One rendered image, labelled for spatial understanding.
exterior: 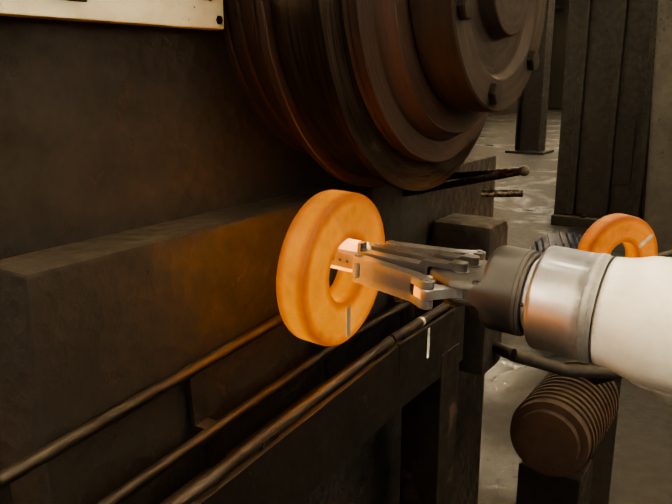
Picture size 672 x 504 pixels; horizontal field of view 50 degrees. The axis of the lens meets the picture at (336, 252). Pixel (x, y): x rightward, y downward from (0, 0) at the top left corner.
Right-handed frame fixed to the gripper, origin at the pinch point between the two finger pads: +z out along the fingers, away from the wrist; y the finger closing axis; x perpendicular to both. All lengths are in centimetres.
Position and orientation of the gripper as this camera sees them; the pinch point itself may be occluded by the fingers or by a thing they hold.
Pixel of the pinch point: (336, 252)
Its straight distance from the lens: 71.6
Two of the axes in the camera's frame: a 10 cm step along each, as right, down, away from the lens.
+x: 0.4, -9.6, -2.7
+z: -8.4, -1.8, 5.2
